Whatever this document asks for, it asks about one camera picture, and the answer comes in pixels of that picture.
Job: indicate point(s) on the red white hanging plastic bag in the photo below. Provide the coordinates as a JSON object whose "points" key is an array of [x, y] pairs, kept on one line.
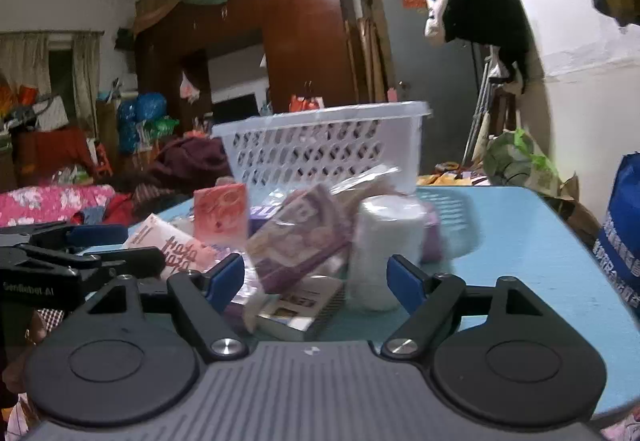
{"points": [[302, 103]]}

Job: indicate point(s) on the green white plastic bag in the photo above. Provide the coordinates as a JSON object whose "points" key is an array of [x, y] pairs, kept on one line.
{"points": [[515, 159]]}

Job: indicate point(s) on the red patterned packet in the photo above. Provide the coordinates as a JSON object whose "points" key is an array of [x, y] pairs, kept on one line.
{"points": [[221, 215]]}

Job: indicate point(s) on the window curtains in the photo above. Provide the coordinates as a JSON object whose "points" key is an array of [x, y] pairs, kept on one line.
{"points": [[25, 74]]}

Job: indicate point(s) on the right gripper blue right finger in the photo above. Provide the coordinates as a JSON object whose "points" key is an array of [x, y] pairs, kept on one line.
{"points": [[430, 301]]}

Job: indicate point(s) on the black hanging garment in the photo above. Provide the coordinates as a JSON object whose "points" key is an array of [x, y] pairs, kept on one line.
{"points": [[500, 23]]}

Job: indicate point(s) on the blue plastic bags pile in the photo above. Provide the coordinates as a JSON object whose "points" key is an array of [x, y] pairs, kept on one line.
{"points": [[142, 121]]}

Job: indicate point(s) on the white red lettered packet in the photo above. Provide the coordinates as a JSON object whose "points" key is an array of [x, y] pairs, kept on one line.
{"points": [[181, 251]]}

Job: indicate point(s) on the grey metal door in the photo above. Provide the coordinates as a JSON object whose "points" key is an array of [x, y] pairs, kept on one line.
{"points": [[444, 76]]}

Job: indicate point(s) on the white perforated plastic basket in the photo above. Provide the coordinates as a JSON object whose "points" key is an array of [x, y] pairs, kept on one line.
{"points": [[301, 149]]}

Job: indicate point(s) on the dark red wooden wardrobe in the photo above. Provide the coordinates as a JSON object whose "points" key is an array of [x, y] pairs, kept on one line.
{"points": [[306, 45]]}

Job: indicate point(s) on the white tissue roll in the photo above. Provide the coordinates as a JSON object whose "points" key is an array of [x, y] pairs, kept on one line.
{"points": [[386, 225]]}

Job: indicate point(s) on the yellow orange blanket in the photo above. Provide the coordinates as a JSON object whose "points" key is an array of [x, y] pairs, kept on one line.
{"points": [[454, 178]]}

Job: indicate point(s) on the pink floral bedding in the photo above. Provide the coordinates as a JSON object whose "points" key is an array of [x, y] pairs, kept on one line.
{"points": [[53, 203]]}

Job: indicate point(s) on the blue shopping bag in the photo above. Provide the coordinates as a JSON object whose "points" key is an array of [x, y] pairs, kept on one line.
{"points": [[617, 248]]}

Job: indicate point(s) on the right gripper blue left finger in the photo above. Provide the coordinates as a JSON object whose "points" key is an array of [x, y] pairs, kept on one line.
{"points": [[197, 306]]}

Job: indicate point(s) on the purple wrapped tissue pack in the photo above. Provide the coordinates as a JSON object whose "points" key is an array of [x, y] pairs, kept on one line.
{"points": [[297, 239]]}

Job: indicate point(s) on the maroon clothes pile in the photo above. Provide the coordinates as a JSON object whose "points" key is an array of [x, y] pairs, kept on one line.
{"points": [[189, 164]]}

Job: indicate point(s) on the black white box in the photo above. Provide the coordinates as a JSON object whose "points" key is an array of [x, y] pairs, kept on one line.
{"points": [[303, 311]]}

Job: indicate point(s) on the aluminium crutches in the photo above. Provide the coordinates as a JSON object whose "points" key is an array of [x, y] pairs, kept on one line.
{"points": [[482, 106]]}

